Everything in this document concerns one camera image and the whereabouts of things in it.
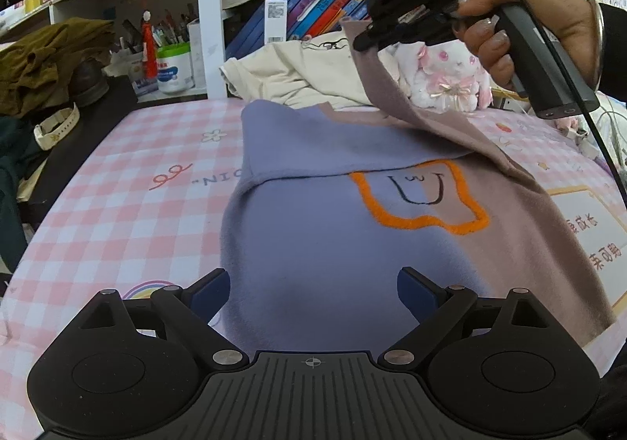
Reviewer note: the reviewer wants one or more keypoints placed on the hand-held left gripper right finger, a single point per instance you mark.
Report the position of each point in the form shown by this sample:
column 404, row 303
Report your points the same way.
column 414, row 294

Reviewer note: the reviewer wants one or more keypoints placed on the row of blue books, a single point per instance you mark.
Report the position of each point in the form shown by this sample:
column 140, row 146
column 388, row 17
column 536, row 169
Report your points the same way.
column 313, row 8

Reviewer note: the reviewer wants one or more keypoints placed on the olive green cloth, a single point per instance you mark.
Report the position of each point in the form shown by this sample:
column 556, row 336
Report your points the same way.
column 44, row 57

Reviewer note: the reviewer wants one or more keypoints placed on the person's right hand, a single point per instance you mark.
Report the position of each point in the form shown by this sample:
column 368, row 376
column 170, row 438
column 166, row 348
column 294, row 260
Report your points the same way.
column 553, row 13

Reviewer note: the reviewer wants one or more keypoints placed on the pink and white plush toy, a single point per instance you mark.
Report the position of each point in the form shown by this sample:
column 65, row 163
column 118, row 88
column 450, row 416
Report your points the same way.
column 443, row 77

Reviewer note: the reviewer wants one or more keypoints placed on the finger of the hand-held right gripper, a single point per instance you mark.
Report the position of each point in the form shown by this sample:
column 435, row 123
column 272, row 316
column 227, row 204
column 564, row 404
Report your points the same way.
column 392, row 35

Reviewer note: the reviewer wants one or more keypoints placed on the white jar with blue label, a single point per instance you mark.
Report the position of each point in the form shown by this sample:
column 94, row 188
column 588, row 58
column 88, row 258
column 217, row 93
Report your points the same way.
column 173, row 68

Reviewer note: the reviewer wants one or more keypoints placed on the pink checked blanket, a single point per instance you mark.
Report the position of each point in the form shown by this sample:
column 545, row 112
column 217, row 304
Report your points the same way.
column 122, row 204

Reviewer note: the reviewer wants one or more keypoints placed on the dark green cloth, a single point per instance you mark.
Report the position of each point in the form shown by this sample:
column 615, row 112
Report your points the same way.
column 12, row 185

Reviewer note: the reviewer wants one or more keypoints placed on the bunch of pens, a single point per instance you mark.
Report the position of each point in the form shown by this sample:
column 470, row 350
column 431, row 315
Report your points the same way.
column 164, row 28

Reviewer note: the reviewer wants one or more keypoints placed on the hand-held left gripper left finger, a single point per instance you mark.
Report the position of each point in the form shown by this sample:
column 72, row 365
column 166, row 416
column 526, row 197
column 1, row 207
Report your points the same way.
column 213, row 294

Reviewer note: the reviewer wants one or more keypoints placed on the cream wristwatch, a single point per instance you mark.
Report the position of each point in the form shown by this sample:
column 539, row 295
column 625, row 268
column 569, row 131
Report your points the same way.
column 56, row 128

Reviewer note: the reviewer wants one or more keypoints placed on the cream shirt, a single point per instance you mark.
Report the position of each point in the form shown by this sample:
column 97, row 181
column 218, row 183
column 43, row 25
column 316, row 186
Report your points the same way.
column 299, row 72

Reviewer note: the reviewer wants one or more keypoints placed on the white bookshelf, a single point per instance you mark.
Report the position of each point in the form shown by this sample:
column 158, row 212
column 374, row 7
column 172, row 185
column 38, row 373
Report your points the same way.
column 208, row 3

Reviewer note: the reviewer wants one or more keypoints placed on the blue and mauve sweater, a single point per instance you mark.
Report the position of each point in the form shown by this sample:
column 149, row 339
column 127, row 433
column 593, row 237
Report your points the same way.
column 318, row 244

